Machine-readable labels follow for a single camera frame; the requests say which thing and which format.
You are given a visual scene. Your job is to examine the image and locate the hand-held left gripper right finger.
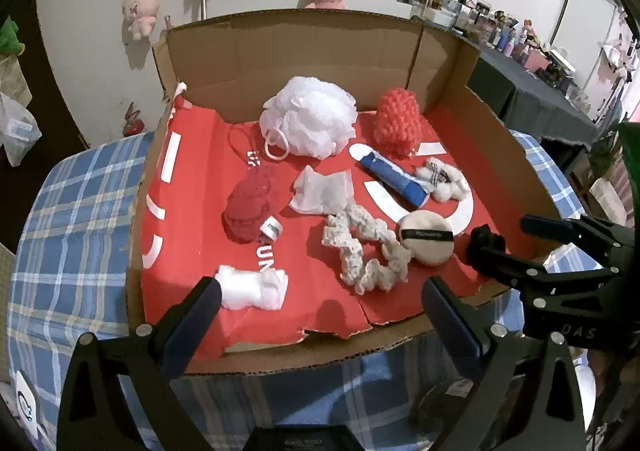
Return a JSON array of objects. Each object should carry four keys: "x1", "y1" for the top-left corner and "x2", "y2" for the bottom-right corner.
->
[{"x1": 421, "y1": 275, "x2": 587, "y2": 451}]

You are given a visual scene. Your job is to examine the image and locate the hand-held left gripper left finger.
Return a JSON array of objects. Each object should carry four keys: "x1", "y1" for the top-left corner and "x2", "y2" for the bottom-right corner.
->
[{"x1": 57, "y1": 275, "x2": 222, "y2": 451}]

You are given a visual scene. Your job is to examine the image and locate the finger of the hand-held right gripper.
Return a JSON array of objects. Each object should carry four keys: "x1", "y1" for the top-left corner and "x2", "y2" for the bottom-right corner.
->
[
  {"x1": 472, "y1": 246, "x2": 622, "y2": 298},
  {"x1": 521, "y1": 214, "x2": 622, "y2": 253}
]

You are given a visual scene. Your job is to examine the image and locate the white cotton pad roll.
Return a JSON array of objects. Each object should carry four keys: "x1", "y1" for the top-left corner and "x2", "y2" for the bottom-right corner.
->
[{"x1": 215, "y1": 265, "x2": 289, "y2": 312}]

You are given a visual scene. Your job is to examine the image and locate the glass jar with metal lid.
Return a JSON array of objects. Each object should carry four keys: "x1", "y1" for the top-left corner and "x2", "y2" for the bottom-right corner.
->
[{"x1": 410, "y1": 376, "x2": 478, "y2": 439}]

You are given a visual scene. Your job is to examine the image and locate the beige powder puff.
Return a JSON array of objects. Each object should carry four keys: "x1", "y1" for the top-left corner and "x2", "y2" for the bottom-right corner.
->
[{"x1": 395, "y1": 210, "x2": 456, "y2": 267}]

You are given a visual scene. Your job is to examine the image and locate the beige knitted scrunchie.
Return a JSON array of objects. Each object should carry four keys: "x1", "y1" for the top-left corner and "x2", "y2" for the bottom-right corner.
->
[{"x1": 321, "y1": 204, "x2": 413, "y2": 294}]

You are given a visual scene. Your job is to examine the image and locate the small white plush toy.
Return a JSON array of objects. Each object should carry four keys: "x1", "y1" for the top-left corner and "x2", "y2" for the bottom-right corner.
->
[{"x1": 417, "y1": 157, "x2": 472, "y2": 203}]

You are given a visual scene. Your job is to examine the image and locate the red knitted ball with cord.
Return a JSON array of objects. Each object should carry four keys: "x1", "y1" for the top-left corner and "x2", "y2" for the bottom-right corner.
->
[{"x1": 221, "y1": 124, "x2": 285, "y2": 244}]

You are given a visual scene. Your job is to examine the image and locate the blue tube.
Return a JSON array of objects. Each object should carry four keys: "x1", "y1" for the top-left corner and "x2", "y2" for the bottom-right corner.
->
[{"x1": 361, "y1": 152, "x2": 430, "y2": 208}]

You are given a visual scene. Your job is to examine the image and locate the patterned tin box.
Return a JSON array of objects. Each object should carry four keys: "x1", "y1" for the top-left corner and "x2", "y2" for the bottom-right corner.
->
[{"x1": 240, "y1": 423, "x2": 366, "y2": 451}]

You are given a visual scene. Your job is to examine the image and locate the cardboard box with red inside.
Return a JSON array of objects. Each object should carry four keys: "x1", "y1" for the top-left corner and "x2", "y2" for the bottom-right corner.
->
[{"x1": 125, "y1": 8, "x2": 576, "y2": 377}]

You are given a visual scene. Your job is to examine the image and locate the white tissue wipe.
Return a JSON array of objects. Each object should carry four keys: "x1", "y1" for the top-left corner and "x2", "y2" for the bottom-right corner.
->
[{"x1": 289, "y1": 166, "x2": 355, "y2": 217}]

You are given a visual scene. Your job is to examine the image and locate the orange knitted pouf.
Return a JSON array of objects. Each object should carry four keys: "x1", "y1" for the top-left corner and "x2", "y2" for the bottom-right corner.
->
[{"x1": 374, "y1": 87, "x2": 423, "y2": 159}]

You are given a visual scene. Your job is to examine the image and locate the white mesh bath pouf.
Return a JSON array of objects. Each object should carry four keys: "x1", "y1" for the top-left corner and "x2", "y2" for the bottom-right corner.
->
[{"x1": 259, "y1": 76, "x2": 358, "y2": 164}]

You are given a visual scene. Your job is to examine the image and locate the dark covered desk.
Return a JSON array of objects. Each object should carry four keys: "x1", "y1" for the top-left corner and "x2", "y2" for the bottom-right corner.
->
[{"x1": 470, "y1": 44, "x2": 601, "y2": 147}]

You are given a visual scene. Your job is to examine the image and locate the blue plaid blanket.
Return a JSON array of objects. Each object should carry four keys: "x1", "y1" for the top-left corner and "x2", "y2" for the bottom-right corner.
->
[{"x1": 7, "y1": 128, "x2": 583, "y2": 451}]

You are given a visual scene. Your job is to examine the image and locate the white device with round logo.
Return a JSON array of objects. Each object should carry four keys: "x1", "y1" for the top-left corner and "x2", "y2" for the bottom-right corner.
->
[{"x1": 14, "y1": 370, "x2": 42, "y2": 434}]

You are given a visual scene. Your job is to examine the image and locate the white hanging bags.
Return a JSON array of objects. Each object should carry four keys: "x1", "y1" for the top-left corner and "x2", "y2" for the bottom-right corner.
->
[{"x1": 600, "y1": 31, "x2": 640, "y2": 82}]

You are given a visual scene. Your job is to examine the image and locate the red rabbit ornament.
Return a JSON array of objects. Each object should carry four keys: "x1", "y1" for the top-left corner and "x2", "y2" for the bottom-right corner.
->
[{"x1": 123, "y1": 102, "x2": 145, "y2": 138}]

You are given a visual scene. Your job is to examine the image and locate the white wardrobe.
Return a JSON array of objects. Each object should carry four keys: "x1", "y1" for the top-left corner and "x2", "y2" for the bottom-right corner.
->
[{"x1": 550, "y1": 0, "x2": 618, "y2": 77}]

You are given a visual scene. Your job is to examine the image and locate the cluttered dark side table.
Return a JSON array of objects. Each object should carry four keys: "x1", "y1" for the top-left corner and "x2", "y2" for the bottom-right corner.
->
[{"x1": 410, "y1": 0, "x2": 593, "y2": 117}]

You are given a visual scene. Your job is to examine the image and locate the clear plastic bag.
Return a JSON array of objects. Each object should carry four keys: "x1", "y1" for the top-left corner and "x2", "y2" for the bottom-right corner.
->
[{"x1": 0, "y1": 91, "x2": 43, "y2": 168}]

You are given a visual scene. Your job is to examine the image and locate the brown door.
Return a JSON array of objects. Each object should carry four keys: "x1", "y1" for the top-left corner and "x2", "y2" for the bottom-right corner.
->
[{"x1": 15, "y1": 0, "x2": 91, "y2": 152}]

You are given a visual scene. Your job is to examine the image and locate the beige hanging cloth organizer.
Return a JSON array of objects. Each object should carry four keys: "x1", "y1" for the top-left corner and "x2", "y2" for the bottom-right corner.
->
[{"x1": 0, "y1": 54, "x2": 26, "y2": 107}]

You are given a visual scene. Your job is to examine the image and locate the green frog plush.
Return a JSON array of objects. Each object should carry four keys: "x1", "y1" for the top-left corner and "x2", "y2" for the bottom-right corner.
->
[{"x1": 0, "y1": 16, "x2": 26, "y2": 57}]

